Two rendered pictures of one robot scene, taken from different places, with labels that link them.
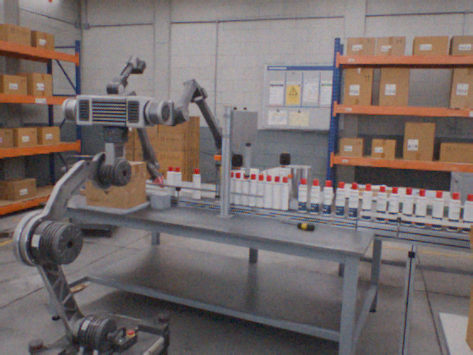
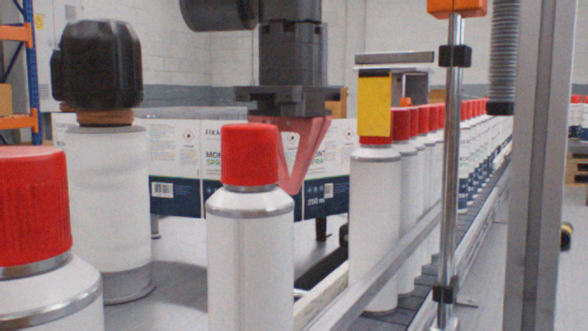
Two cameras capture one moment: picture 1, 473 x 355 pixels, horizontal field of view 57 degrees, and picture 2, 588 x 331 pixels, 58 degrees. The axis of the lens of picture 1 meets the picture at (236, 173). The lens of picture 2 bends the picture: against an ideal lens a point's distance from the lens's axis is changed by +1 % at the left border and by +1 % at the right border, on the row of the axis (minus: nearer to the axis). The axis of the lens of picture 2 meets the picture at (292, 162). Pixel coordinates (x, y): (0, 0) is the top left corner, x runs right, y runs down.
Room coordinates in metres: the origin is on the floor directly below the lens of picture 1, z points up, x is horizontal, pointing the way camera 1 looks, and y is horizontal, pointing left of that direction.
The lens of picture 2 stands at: (2.84, 0.57, 1.10)
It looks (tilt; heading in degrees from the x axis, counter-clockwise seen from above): 8 degrees down; 272
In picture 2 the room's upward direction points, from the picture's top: straight up
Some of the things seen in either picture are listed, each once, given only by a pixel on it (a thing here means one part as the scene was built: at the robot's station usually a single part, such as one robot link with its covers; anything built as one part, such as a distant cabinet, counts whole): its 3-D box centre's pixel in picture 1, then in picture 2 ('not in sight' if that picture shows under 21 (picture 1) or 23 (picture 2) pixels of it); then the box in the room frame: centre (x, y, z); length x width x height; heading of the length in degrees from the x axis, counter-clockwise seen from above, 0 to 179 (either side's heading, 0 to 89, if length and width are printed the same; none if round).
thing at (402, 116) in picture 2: (237, 188); (392, 201); (2.75, -0.01, 0.98); 0.05 x 0.05 x 0.20
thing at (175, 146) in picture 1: (157, 161); not in sight; (6.56, 1.22, 0.70); 1.20 x 0.82 x 1.39; 77
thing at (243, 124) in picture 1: (241, 126); not in sight; (2.65, -0.02, 1.38); 0.17 x 0.10 x 0.19; 121
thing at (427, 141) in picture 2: (252, 189); (412, 186); (2.71, -0.10, 0.98); 0.05 x 0.05 x 0.20
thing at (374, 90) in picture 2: not in sight; (374, 102); (2.78, 0.10, 1.09); 0.03 x 0.01 x 0.06; 156
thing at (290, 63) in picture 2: not in sight; (290, 66); (2.86, 0.08, 1.13); 0.10 x 0.07 x 0.07; 67
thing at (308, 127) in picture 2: not in sight; (295, 143); (2.85, 0.07, 1.06); 0.07 x 0.07 x 0.09; 67
